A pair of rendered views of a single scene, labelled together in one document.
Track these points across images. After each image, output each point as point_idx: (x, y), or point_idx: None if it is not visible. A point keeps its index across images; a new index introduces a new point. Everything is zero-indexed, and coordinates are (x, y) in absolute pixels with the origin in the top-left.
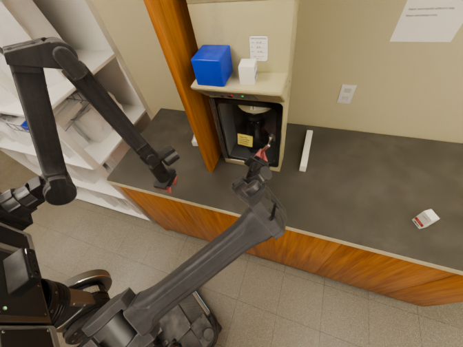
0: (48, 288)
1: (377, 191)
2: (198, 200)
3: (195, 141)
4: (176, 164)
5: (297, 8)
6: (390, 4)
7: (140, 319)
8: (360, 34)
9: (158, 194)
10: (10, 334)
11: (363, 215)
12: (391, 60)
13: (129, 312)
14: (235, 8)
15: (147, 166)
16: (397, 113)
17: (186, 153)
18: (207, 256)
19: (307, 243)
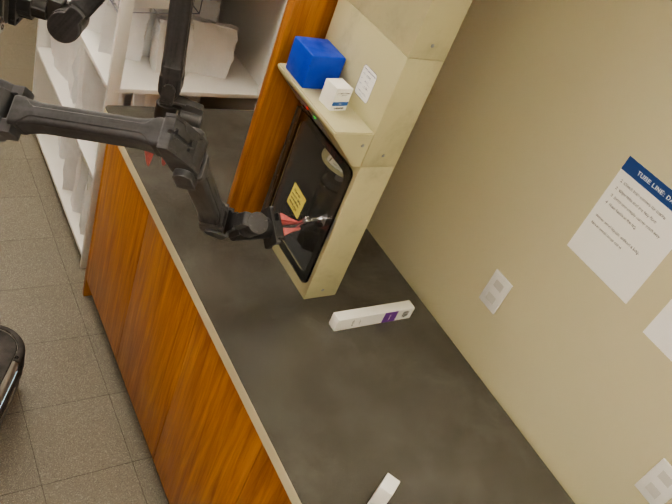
0: None
1: (383, 435)
2: (168, 221)
3: None
4: None
5: (429, 80)
6: (581, 191)
7: (20, 108)
8: (542, 207)
9: (136, 174)
10: None
11: (324, 428)
12: (560, 277)
13: (19, 97)
14: (368, 28)
15: (157, 100)
16: (542, 388)
17: (228, 175)
18: (105, 114)
19: (227, 429)
